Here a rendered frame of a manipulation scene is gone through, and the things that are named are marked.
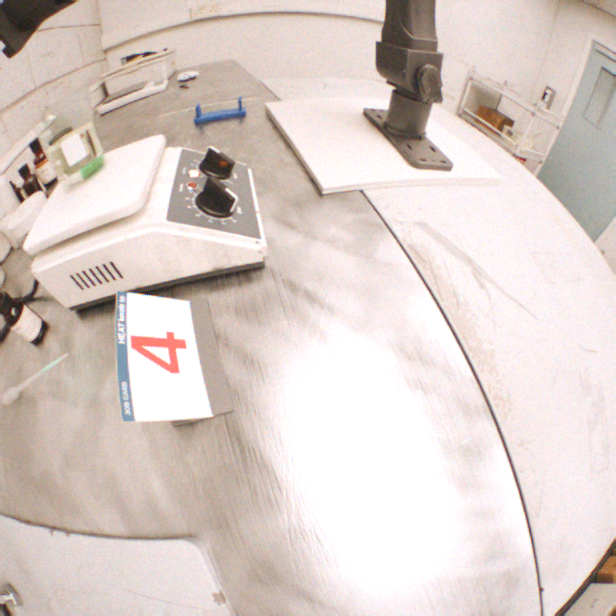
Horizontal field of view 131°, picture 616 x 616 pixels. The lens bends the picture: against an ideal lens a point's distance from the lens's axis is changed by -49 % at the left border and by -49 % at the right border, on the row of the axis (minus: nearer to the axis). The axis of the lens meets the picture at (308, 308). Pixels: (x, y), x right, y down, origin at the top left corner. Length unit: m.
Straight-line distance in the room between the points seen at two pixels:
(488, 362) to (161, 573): 0.28
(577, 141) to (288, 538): 3.08
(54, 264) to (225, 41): 1.56
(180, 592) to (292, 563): 0.08
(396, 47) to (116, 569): 0.55
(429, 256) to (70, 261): 0.30
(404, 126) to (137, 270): 0.37
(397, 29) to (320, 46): 1.44
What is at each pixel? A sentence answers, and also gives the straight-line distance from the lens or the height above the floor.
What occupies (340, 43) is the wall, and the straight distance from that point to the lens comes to 1.86.
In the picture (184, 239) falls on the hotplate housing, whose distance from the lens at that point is 0.19.
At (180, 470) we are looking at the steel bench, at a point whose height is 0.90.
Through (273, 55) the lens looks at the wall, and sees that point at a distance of 1.74.
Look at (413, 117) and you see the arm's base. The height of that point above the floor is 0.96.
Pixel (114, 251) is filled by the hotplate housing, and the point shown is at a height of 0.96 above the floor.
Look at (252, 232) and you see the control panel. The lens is 0.21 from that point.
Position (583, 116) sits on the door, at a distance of 3.05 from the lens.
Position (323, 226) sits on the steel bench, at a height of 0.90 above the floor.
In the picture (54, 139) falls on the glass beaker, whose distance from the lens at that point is 0.25.
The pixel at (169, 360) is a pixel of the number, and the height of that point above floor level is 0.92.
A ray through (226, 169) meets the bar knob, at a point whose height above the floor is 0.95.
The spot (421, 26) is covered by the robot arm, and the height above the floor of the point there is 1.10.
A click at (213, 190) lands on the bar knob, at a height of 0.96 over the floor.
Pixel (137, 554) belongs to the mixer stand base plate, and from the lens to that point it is 0.21.
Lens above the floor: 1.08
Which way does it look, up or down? 59 degrees down
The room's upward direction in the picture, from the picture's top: 5 degrees clockwise
